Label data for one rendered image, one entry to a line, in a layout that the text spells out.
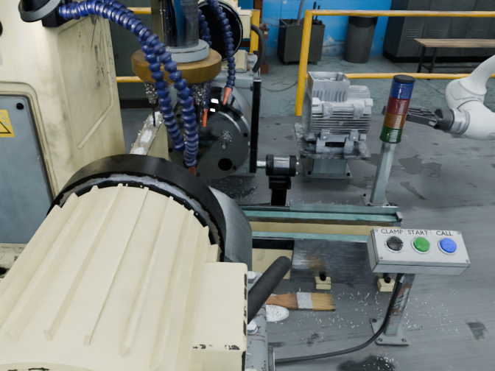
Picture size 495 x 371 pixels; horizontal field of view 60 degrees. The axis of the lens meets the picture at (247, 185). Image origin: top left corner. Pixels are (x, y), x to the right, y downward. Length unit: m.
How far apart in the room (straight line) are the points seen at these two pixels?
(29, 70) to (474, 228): 1.25
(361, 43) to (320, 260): 5.25
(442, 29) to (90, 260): 6.35
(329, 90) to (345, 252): 0.59
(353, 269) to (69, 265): 0.86
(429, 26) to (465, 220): 5.14
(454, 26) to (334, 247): 5.81
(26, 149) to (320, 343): 0.70
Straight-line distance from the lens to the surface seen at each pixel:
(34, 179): 0.90
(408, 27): 6.35
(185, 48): 0.87
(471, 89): 1.79
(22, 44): 0.80
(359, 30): 6.13
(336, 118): 1.44
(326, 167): 1.56
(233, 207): 0.77
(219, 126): 1.18
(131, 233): 0.34
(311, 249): 1.04
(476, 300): 1.22
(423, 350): 1.05
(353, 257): 1.08
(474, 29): 6.88
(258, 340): 0.52
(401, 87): 1.28
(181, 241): 0.36
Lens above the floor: 1.56
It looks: 31 degrees down
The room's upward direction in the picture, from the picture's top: 2 degrees clockwise
